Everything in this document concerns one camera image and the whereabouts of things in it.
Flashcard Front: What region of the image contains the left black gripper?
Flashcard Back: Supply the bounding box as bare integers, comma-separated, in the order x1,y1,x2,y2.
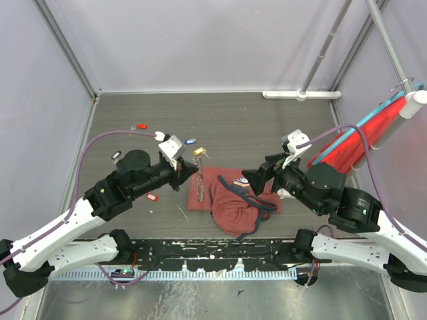
131,156,199,199

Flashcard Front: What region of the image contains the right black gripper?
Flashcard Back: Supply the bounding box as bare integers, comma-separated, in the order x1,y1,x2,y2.
240,149,322,213

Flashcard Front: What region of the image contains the key with yellow tag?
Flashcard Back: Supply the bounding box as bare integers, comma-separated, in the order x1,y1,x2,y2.
193,147,208,157

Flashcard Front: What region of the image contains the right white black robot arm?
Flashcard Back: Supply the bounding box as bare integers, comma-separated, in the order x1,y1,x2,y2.
242,155,426,293

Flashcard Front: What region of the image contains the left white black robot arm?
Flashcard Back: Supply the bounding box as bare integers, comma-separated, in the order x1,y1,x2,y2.
1,150,197,298

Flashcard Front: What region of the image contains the key with blue tag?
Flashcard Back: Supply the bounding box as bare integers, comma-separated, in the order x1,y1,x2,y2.
185,139,197,145

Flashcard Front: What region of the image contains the dark red shirt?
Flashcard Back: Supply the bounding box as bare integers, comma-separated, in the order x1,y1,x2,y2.
187,167,282,240

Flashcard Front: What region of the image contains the key with red tag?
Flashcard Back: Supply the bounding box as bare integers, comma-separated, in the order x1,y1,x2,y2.
131,124,147,131
146,193,159,202

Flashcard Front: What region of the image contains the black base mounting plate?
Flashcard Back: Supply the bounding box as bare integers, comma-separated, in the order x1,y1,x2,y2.
95,238,321,273

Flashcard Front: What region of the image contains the red cloth on hanger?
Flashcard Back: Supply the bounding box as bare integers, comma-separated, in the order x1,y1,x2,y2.
306,96,408,174

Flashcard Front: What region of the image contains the white grey clothes rack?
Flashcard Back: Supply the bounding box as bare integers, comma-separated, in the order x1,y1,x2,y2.
262,0,427,201

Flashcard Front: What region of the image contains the teal clothes hanger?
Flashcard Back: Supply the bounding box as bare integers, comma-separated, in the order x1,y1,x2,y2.
308,91,406,173

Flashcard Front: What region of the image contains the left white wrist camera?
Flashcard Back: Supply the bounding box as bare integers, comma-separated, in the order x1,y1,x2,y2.
154,131,185,171

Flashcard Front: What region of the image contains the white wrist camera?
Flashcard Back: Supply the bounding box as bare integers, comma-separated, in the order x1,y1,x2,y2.
154,131,185,171
281,129,312,169

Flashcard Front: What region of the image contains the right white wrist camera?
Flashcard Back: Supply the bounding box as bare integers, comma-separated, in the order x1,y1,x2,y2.
281,129,312,169

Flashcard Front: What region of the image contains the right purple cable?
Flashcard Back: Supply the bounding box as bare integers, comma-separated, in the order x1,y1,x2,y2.
298,125,427,249

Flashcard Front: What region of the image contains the slotted cable duct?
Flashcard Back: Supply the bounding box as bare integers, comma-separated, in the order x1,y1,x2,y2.
53,267,298,281

